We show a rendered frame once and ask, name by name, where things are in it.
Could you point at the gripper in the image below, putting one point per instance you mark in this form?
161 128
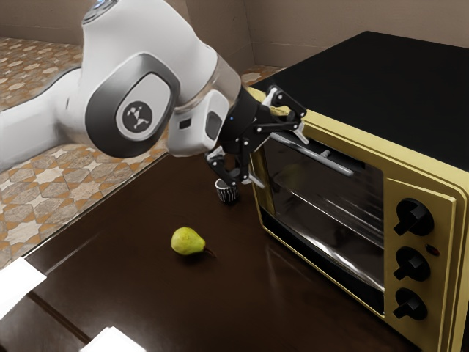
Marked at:
243 113

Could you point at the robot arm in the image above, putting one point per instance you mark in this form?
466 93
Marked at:
121 73

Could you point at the small black striped cup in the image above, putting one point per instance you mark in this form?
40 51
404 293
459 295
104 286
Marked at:
229 192

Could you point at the yellow toaster oven black top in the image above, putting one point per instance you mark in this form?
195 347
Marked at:
366 146

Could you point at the green pear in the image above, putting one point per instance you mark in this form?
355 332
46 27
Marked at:
186 241

